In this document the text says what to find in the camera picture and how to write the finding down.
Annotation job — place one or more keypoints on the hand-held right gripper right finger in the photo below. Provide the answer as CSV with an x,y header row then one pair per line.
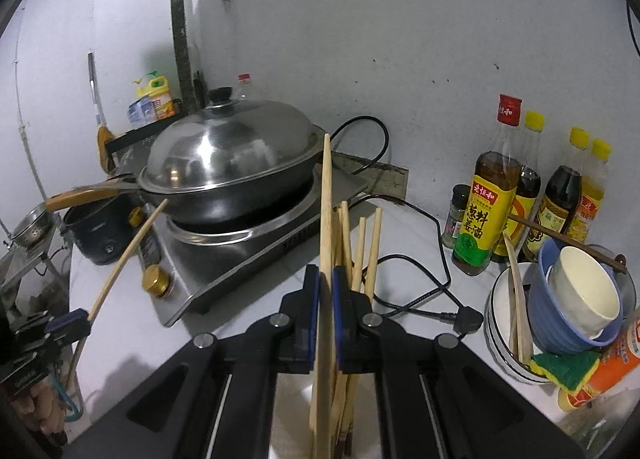
x,y
339,319

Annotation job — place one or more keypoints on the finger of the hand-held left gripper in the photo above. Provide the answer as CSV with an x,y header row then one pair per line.
x,y
67,335
65,320

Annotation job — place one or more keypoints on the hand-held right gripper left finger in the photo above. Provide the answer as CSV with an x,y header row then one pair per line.
x,y
312,319

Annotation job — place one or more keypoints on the group of wooden chopsticks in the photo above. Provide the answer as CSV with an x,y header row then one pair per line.
x,y
345,239

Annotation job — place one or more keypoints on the plain wooden chopstick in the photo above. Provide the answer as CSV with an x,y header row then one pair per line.
x,y
130,251
325,214

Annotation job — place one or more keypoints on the person's left hand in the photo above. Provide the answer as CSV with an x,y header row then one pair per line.
x,y
42,406

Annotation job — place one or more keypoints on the steel shelf rack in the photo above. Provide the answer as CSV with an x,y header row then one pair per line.
x,y
30,264

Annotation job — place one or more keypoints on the black electric pot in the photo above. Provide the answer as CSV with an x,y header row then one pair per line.
x,y
95,239

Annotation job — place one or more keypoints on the steel strainer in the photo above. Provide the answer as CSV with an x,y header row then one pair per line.
x,y
32,229

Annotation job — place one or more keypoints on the small spice jar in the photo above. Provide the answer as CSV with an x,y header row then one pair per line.
x,y
457,219

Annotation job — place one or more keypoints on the stack of white plates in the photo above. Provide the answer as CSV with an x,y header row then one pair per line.
x,y
500,309

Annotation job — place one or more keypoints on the cooking wine bottle red cap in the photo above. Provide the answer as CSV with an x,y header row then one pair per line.
x,y
482,219

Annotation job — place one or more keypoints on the brown wooden ladle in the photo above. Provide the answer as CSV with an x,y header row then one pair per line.
x,y
105,149

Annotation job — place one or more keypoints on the pale wooden spoon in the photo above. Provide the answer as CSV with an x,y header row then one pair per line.
x,y
517,289

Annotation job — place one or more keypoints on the steel wok lid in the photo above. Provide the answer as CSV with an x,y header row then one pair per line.
x,y
225,149

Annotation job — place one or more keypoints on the black metal rack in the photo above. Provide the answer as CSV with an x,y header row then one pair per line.
x,y
130,139

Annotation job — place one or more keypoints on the blue bowl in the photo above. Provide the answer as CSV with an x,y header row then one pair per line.
x,y
550,319

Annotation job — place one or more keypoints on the blue and white packet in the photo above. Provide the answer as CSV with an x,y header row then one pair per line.
x,y
141,111

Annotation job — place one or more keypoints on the yellow green sponge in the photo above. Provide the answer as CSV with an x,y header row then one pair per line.
x,y
565,371

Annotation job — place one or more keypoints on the grey metal rod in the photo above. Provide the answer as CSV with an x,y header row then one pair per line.
x,y
95,89

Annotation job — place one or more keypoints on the dark brown wooden utensil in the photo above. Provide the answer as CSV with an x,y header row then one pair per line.
x,y
560,236

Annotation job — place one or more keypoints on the soy sauce bottle yellow label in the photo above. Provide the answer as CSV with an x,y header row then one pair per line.
x,y
530,179

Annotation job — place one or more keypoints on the yellow detergent bottle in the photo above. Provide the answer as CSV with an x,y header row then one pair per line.
x,y
160,99

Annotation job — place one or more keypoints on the clear bottle red cap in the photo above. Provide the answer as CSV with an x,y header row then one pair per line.
x,y
243,86

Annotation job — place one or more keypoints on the white bowl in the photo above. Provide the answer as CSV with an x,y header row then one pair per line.
x,y
585,289

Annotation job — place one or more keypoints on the dark sauce bottle yellow cap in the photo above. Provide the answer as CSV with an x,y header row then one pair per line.
x,y
562,189

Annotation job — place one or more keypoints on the orange bottle yellow cap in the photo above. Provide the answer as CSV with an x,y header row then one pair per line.
x,y
615,359

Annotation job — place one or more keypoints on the clear plastic bag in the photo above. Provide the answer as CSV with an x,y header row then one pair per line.
x,y
600,429

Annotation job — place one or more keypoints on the golden oil bottle yellow cap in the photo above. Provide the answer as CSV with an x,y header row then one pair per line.
x,y
595,189

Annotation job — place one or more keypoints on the dark vertical pipe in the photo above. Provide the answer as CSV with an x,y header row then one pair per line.
x,y
180,14

